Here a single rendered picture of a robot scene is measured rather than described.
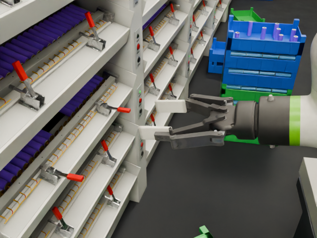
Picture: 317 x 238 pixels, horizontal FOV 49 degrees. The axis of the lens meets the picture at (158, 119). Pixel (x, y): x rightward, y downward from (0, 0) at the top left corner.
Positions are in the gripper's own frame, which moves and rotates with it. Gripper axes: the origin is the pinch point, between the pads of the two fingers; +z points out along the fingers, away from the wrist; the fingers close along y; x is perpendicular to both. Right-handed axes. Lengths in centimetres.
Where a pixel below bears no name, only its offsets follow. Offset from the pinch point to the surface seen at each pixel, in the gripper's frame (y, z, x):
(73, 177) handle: -12.8, 16.4, -6.6
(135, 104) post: 31.2, 21.9, -15.4
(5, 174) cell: -17.6, 28.5, -2.3
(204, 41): 153, 29, -44
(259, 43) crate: 81, -13, -18
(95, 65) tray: 9.4, 17.3, 8.6
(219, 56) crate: 147, 19, -52
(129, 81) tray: 30.0, 21.2, -6.7
